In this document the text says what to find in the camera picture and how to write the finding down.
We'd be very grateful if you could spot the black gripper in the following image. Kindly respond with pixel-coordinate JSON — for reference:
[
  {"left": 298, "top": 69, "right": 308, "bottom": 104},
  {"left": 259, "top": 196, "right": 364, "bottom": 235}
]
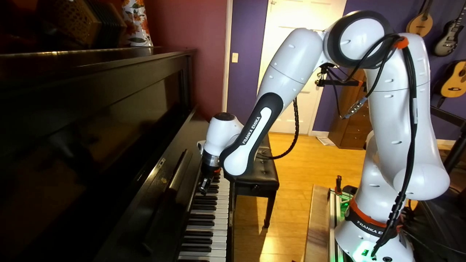
[{"left": 196, "top": 151, "right": 224, "bottom": 197}]

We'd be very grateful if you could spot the black tufted piano bench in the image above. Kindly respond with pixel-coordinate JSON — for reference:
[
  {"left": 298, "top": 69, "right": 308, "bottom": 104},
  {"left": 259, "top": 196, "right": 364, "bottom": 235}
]
[{"left": 225, "top": 136, "right": 281, "bottom": 231}]

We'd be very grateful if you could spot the black upright piano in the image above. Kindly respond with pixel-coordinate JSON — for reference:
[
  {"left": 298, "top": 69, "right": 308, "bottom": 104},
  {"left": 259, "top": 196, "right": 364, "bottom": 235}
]
[{"left": 0, "top": 46, "right": 234, "bottom": 262}]

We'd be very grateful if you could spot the wooden robot platform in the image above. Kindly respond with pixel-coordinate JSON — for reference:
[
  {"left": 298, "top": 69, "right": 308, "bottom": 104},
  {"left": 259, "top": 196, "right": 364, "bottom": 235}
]
[{"left": 303, "top": 186, "right": 342, "bottom": 262}]

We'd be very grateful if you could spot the brown wooden cabinet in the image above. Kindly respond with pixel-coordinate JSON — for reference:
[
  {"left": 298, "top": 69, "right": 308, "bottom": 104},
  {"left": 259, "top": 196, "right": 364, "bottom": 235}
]
[{"left": 327, "top": 68, "right": 373, "bottom": 152}]

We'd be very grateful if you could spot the colourful painted figurine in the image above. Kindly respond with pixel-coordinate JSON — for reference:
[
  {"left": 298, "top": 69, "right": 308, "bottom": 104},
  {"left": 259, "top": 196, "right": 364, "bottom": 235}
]
[{"left": 121, "top": 0, "right": 154, "bottom": 50}]

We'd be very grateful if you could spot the white panel door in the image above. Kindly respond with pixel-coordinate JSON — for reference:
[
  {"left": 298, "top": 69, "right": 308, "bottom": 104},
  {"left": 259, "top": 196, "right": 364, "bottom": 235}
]
[{"left": 256, "top": 0, "right": 349, "bottom": 138}]

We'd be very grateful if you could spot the woven basket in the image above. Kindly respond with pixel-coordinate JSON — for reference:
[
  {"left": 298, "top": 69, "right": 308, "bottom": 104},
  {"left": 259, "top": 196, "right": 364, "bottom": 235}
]
[{"left": 40, "top": 0, "right": 102, "bottom": 49}]

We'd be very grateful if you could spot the small orange ukulele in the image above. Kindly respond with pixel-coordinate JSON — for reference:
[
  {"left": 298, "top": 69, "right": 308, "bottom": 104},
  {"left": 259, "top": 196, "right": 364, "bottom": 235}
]
[{"left": 438, "top": 59, "right": 466, "bottom": 101}]

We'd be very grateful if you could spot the dark electric guitar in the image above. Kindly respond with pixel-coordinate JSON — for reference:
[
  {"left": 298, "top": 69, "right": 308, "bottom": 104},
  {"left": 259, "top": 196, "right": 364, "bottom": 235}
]
[{"left": 432, "top": 2, "right": 466, "bottom": 59}]

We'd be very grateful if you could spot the thin black looping cable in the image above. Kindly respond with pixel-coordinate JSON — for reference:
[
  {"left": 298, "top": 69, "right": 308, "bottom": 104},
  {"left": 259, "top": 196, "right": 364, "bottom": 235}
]
[{"left": 268, "top": 97, "right": 301, "bottom": 162}]

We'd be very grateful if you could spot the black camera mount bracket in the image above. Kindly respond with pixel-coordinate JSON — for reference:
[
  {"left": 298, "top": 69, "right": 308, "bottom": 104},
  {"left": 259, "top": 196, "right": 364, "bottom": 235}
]
[{"left": 313, "top": 62, "right": 361, "bottom": 91}]

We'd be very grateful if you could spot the black cable with orange tape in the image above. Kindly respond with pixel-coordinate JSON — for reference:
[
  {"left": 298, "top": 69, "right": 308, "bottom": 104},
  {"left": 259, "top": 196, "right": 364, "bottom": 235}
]
[{"left": 339, "top": 34, "right": 422, "bottom": 260}]

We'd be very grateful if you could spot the round-bodied wooden string instrument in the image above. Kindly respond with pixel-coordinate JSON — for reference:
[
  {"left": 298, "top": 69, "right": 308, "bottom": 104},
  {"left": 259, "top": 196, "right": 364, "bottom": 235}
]
[{"left": 405, "top": 0, "right": 435, "bottom": 40}]

